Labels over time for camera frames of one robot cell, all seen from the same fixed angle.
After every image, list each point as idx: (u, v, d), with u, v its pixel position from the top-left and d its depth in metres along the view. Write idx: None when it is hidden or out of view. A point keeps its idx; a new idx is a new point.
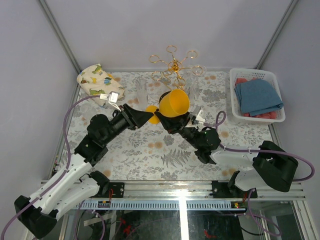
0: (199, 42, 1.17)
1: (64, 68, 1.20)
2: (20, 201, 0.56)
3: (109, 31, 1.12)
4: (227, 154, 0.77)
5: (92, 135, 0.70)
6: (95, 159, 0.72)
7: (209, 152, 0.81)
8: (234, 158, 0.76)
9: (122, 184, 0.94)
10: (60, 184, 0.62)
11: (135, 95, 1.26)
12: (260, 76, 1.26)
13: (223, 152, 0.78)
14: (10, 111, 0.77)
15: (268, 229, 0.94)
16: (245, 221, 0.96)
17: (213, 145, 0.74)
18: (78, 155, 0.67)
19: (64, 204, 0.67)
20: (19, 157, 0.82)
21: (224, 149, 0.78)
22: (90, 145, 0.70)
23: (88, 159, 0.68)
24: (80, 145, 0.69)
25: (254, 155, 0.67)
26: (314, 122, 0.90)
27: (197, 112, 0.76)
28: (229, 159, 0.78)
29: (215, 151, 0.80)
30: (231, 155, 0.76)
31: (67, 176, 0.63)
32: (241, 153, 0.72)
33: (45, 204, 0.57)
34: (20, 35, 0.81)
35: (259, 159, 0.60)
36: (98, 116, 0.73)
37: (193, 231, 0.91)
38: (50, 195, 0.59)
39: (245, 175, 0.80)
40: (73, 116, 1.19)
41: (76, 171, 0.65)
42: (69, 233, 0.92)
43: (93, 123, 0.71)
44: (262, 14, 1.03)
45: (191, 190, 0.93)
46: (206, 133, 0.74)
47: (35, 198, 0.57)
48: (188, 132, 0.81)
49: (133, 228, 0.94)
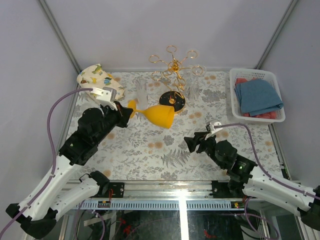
0: (199, 42, 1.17)
1: (64, 68, 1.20)
2: (10, 210, 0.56)
3: (109, 31, 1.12)
4: (271, 184, 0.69)
5: (82, 130, 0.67)
6: (82, 158, 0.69)
7: (245, 173, 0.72)
8: (282, 193, 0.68)
9: (122, 184, 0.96)
10: (47, 190, 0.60)
11: (134, 95, 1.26)
12: (260, 76, 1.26)
13: (269, 181, 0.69)
14: (10, 111, 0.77)
15: (269, 235, 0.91)
16: (246, 223, 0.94)
17: (230, 153, 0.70)
18: (63, 157, 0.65)
19: (63, 204, 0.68)
20: (19, 157, 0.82)
21: (270, 177, 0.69)
22: (77, 143, 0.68)
23: (73, 161, 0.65)
24: (65, 145, 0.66)
25: (309, 200, 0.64)
26: (313, 123, 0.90)
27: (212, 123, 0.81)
28: (270, 189, 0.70)
29: (255, 174, 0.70)
30: (278, 187, 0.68)
31: (54, 181, 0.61)
32: (293, 192, 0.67)
33: (35, 213, 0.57)
34: (20, 34, 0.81)
35: (315, 205, 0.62)
36: (91, 109, 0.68)
37: (193, 231, 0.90)
38: (39, 203, 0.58)
39: (263, 191, 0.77)
40: (73, 116, 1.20)
41: (63, 175, 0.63)
42: (68, 233, 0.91)
43: (85, 116, 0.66)
44: (261, 15, 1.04)
45: (191, 190, 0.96)
46: (220, 144, 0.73)
47: (24, 207, 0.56)
48: (210, 145, 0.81)
49: (133, 228, 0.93)
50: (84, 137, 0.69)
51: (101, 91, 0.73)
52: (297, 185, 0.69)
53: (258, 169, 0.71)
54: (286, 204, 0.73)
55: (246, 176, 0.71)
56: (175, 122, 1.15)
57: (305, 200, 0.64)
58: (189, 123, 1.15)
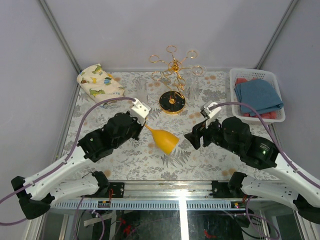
0: (199, 42, 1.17)
1: (64, 68, 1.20)
2: (16, 182, 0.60)
3: (109, 31, 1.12)
4: (293, 176, 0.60)
5: (108, 129, 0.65)
6: (97, 155, 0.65)
7: (264, 158, 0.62)
8: (301, 188, 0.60)
9: (122, 184, 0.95)
10: (55, 175, 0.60)
11: (134, 95, 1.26)
12: (260, 76, 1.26)
13: (292, 173, 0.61)
14: (10, 112, 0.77)
15: (269, 235, 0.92)
16: (244, 222, 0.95)
17: (240, 130, 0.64)
18: (81, 149, 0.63)
19: (62, 193, 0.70)
20: (19, 157, 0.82)
21: (296, 169, 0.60)
22: (97, 139, 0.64)
23: (88, 155, 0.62)
24: (86, 139, 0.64)
25: None
26: (313, 123, 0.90)
27: (206, 105, 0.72)
28: (290, 181, 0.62)
29: (280, 164, 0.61)
30: (300, 182, 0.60)
31: (64, 168, 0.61)
32: (314, 189, 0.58)
33: (36, 192, 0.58)
34: (20, 34, 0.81)
35: None
36: (123, 114, 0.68)
37: (193, 231, 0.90)
38: (43, 184, 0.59)
39: (260, 187, 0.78)
40: (74, 116, 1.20)
41: (74, 164, 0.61)
42: (69, 233, 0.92)
43: (117, 119, 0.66)
44: (261, 14, 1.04)
45: (191, 190, 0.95)
46: (227, 124, 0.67)
47: (28, 184, 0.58)
48: (214, 132, 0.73)
49: (133, 228, 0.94)
50: (107, 135, 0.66)
51: (140, 104, 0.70)
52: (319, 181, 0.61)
53: (281, 158, 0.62)
54: (281, 198, 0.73)
55: (268, 163, 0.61)
56: (175, 122, 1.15)
57: None
58: (189, 123, 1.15)
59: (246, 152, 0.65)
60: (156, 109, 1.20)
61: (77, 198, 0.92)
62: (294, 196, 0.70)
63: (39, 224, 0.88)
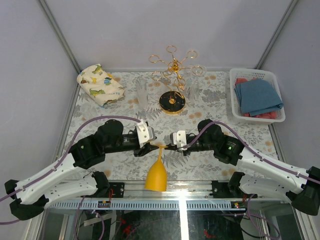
0: (199, 42, 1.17)
1: (64, 68, 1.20)
2: (9, 186, 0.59)
3: (109, 31, 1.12)
4: (260, 165, 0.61)
5: (98, 136, 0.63)
6: (88, 163, 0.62)
7: (231, 153, 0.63)
8: (273, 175, 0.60)
9: (122, 184, 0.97)
10: (45, 180, 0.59)
11: (134, 95, 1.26)
12: (260, 76, 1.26)
13: (259, 162, 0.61)
14: (10, 111, 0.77)
15: (268, 234, 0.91)
16: (245, 222, 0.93)
17: (213, 131, 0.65)
18: (70, 157, 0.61)
19: (57, 195, 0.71)
20: (18, 157, 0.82)
21: (261, 159, 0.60)
22: (89, 146, 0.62)
23: (77, 163, 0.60)
24: (77, 145, 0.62)
25: (302, 182, 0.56)
26: (313, 122, 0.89)
27: (175, 136, 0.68)
28: (260, 170, 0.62)
29: (245, 155, 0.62)
30: (270, 169, 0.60)
31: (54, 175, 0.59)
32: (285, 173, 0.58)
33: (26, 197, 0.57)
34: (20, 34, 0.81)
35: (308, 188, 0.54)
36: (116, 123, 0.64)
37: (193, 231, 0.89)
38: (32, 190, 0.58)
39: (256, 184, 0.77)
40: (74, 116, 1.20)
41: (63, 172, 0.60)
42: (68, 234, 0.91)
43: (108, 126, 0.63)
44: (261, 15, 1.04)
45: (191, 190, 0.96)
46: (206, 132, 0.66)
47: (19, 189, 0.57)
48: (193, 147, 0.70)
49: (133, 228, 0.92)
50: (98, 142, 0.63)
51: (144, 127, 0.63)
52: (289, 166, 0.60)
53: (246, 150, 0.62)
54: (276, 192, 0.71)
55: (234, 158, 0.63)
56: (175, 122, 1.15)
57: (297, 182, 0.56)
58: (189, 123, 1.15)
59: (219, 150, 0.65)
60: (156, 109, 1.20)
61: (77, 198, 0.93)
62: (286, 189, 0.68)
63: (39, 224, 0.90)
